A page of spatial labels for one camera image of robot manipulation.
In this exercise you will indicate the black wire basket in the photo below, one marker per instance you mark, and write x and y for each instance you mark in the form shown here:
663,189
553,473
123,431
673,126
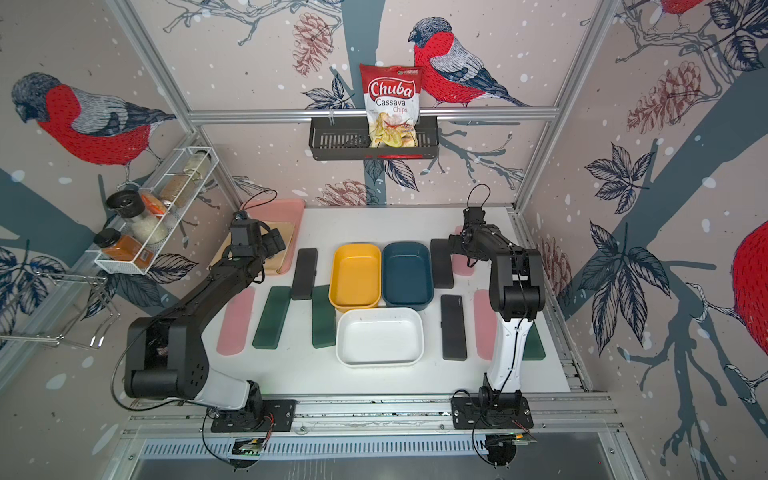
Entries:
347,139

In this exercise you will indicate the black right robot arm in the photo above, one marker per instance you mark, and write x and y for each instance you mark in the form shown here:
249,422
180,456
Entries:
516,285

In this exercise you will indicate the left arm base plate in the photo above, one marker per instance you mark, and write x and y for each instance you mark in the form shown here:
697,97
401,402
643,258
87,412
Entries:
266,416

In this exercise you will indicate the tan spice jar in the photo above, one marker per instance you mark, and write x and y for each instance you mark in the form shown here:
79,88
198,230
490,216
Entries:
182,187

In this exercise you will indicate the black lid spice grinder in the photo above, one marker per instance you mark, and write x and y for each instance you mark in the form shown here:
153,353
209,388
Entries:
144,226

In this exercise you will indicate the white wire spice rack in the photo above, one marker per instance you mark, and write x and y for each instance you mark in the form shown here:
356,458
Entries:
171,217

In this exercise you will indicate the orange spice jar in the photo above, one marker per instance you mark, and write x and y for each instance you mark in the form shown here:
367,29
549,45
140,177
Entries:
121,247

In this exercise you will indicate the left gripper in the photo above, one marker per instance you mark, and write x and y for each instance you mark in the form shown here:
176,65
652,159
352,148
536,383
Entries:
273,246

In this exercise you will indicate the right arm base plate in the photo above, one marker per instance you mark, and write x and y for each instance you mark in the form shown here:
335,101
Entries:
510,412

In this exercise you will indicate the white storage box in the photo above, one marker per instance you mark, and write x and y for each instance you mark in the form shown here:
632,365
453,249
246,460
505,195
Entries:
380,337

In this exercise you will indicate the green pencil case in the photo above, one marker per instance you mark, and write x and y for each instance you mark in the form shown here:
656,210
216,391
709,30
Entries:
271,322
533,349
323,328

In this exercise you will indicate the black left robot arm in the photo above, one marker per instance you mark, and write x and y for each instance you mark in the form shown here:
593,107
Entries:
165,358

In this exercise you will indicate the pink tray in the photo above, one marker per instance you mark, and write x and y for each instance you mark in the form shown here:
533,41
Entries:
286,217

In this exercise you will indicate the dark teal storage box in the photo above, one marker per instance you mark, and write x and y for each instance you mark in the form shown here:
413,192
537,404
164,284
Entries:
406,275

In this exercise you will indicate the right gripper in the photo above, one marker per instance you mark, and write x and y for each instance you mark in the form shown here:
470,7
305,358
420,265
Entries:
454,240

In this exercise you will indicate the yellow storage box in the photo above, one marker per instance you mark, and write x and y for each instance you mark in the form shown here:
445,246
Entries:
356,277

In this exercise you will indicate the metal wire hook rack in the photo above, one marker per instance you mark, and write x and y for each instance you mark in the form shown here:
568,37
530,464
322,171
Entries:
60,309

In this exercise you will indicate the black pencil case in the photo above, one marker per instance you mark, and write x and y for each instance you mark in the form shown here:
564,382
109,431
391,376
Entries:
441,264
454,346
304,274

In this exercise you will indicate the Chuba cassava chips bag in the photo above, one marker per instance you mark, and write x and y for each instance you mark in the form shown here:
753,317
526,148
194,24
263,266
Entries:
392,103

